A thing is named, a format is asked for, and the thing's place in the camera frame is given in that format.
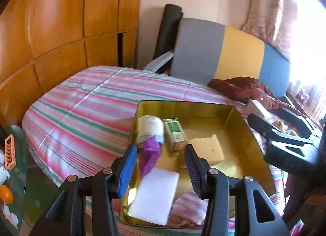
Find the purple plastic bag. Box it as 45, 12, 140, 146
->
139, 135, 161, 178

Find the green and beige box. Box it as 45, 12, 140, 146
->
163, 118, 189, 154

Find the maroon jacket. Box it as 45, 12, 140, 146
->
207, 77, 306, 117

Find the yellow brown soft toy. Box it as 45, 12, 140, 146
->
271, 120, 286, 133

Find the white towel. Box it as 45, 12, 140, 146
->
135, 115, 164, 147

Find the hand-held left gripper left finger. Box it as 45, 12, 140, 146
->
28, 144, 138, 236

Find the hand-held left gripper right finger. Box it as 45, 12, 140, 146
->
184, 144, 291, 236

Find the black rolled mat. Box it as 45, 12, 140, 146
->
153, 4, 183, 60

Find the white crumpled paper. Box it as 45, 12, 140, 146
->
2, 204, 20, 229
0, 166, 11, 183

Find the orange plastic rack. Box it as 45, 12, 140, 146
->
4, 135, 17, 170

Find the white foam sponge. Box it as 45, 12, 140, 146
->
127, 167, 180, 226

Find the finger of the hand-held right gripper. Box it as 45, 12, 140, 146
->
248, 113, 315, 151
280, 107, 323, 138

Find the cream cardboard box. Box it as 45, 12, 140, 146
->
247, 99, 272, 119

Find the grey yellow blue armchair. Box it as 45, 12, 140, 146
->
144, 18, 291, 99

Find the orange fruit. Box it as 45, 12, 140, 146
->
0, 185, 14, 204

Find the pink striped cloth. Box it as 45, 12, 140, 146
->
168, 190, 212, 226

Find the gold tin box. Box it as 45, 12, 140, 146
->
119, 100, 275, 227

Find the yellow sponge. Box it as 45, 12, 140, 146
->
180, 134, 225, 168

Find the pale patterned curtain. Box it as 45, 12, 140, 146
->
241, 0, 298, 61

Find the glass side table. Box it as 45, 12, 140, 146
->
0, 124, 29, 236

